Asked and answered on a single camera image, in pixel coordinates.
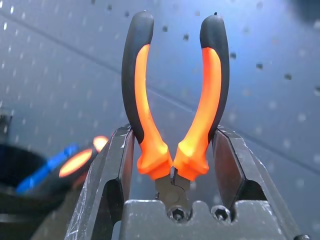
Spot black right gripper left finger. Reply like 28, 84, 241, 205
64, 124, 136, 240

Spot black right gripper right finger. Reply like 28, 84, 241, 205
211, 125, 306, 240

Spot orange black needle-nose pliers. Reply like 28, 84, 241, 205
121, 11, 230, 221

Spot black plastic cup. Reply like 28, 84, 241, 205
0, 143, 83, 217

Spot orange black handled screwdriver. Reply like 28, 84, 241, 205
58, 135, 110, 191

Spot blue handled screwdriver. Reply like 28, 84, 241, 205
16, 142, 80, 195

